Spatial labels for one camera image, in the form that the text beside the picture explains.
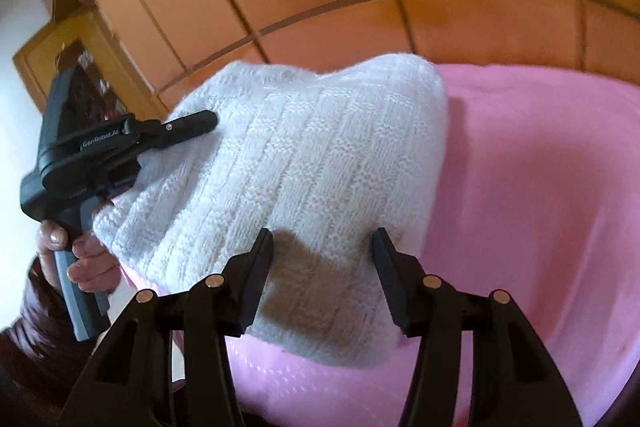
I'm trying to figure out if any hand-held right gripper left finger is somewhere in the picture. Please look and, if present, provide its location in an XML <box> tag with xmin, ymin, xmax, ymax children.
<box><xmin>56</xmin><ymin>227</ymin><xmax>275</xmax><ymax>427</ymax></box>

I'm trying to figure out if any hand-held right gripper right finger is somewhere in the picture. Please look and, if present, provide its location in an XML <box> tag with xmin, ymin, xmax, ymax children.
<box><xmin>372</xmin><ymin>227</ymin><xmax>584</xmax><ymax>427</ymax></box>

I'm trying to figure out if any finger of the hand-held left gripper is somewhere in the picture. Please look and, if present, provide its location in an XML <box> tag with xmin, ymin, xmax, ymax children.
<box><xmin>122</xmin><ymin>109</ymin><xmax>220</xmax><ymax>158</ymax></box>

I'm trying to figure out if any white knit sweater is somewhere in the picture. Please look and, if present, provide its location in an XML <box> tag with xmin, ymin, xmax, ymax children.
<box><xmin>92</xmin><ymin>54</ymin><xmax>449</xmax><ymax>369</ymax></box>

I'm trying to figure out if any person's left hand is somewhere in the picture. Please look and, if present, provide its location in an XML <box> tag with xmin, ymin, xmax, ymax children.
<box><xmin>37</xmin><ymin>219</ymin><xmax>124</xmax><ymax>299</ymax></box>

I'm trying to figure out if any wooden framed dark picture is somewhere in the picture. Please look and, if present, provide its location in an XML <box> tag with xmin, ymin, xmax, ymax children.
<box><xmin>12</xmin><ymin>9</ymin><xmax>170</xmax><ymax>132</ymax></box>

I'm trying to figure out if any pink knit blanket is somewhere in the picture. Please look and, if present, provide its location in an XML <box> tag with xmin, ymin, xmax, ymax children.
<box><xmin>120</xmin><ymin>62</ymin><xmax>640</xmax><ymax>427</ymax></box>

